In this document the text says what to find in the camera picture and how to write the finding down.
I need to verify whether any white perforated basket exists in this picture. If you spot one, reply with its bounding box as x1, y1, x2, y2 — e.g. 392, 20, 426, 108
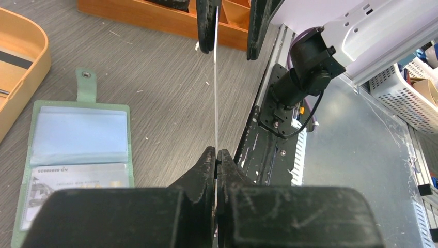
369, 57, 437, 134

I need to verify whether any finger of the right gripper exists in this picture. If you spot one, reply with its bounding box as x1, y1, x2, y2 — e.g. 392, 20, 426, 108
246, 0, 284, 60
196, 0, 221, 54

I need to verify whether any yellow oval tray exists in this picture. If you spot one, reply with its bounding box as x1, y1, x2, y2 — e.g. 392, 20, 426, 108
1, 8, 51, 138

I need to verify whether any white card black stripe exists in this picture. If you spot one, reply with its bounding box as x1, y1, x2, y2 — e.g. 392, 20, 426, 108
20, 163, 130, 230

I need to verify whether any green card holder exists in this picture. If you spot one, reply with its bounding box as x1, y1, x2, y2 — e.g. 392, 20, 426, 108
11, 68, 134, 247

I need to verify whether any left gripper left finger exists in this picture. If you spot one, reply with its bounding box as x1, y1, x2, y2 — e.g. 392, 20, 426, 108
22, 147, 216, 247

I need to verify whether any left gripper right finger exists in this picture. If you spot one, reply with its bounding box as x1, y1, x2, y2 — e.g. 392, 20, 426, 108
217, 149, 384, 247

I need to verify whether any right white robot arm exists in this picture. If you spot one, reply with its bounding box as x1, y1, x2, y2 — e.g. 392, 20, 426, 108
196, 1, 437, 109

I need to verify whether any orange compartment organizer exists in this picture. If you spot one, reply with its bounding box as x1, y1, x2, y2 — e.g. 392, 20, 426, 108
77, 0, 250, 51

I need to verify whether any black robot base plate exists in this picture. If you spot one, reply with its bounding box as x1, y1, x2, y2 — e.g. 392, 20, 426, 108
233, 63, 309, 187

